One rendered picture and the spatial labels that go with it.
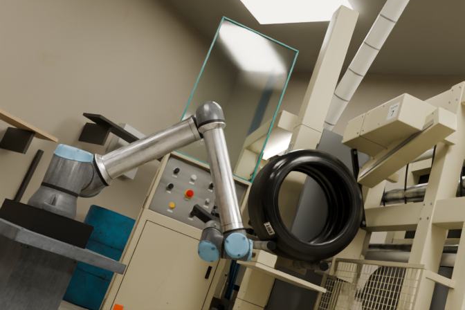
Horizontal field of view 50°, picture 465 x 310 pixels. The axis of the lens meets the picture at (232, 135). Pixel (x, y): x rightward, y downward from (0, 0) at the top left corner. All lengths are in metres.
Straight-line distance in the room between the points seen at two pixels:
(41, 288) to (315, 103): 1.81
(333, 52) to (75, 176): 1.79
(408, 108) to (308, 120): 0.67
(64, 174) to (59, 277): 0.38
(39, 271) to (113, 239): 3.27
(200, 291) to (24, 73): 3.19
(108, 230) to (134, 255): 2.35
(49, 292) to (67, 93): 3.78
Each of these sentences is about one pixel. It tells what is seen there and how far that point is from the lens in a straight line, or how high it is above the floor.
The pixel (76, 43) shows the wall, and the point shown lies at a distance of 5.68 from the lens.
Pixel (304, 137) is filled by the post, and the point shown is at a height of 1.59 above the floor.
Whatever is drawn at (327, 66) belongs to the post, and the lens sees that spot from 3.11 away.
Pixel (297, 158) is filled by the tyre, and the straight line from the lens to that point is 2.48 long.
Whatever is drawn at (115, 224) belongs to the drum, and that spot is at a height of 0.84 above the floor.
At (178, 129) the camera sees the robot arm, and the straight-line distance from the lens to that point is 2.18.
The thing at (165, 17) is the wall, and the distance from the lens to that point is 6.50.
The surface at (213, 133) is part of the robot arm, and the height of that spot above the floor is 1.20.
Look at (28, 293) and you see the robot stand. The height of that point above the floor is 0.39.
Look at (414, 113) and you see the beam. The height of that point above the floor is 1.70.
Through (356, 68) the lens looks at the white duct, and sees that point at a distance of 3.48.
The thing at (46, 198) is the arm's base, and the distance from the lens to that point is 2.03.
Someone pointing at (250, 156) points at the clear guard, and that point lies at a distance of 3.09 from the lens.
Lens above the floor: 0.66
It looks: 16 degrees up
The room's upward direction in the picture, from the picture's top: 21 degrees clockwise
